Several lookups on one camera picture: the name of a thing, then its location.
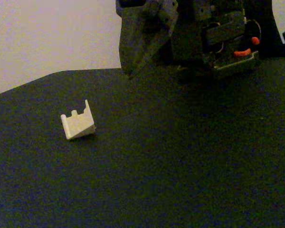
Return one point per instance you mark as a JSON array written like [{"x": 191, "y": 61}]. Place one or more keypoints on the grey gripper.
[{"x": 142, "y": 45}]

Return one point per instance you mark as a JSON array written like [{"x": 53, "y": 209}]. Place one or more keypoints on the white notched plastic piece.
[{"x": 77, "y": 126}]

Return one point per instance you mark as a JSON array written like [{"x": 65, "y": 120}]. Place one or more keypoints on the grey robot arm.
[{"x": 223, "y": 31}]

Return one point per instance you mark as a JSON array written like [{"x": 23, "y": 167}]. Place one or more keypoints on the dark blue desk mat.
[{"x": 156, "y": 166}]

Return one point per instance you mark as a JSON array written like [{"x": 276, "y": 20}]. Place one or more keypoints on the black orange table clamp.
[{"x": 255, "y": 40}]

